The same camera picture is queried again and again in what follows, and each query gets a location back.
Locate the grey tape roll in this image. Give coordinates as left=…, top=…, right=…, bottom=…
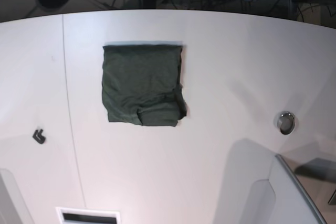
left=274, top=111, right=296, bottom=135

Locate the small black clip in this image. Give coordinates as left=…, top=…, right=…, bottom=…
left=32, top=129, right=46, bottom=144

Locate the dark green t-shirt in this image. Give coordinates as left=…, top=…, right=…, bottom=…
left=102, top=44, right=187, bottom=127

